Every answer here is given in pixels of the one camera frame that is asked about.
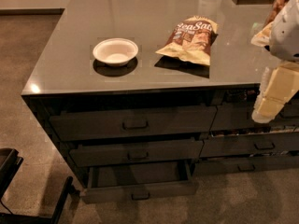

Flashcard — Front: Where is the grey drawer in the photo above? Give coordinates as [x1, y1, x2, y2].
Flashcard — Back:
[69, 138, 204, 167]
[210, 102, 299, 131]
[200, 133, 299, 158]
[80, 160, 198, 203]
[50, 105, 217, 141]
[193, 156, 299, 176]

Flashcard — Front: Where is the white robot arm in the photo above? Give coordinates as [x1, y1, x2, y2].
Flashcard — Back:
[251, 0, 299, 123]

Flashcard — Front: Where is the grey drawer cabinet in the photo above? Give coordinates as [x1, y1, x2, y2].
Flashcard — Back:
[22, 0, 299, 191]

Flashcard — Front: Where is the brown yellow chip bag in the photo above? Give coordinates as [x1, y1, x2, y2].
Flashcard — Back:
[157, 16, 218, 66]

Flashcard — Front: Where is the white paper bowl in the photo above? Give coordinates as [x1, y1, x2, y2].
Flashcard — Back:
[93, 38, 138, 67]

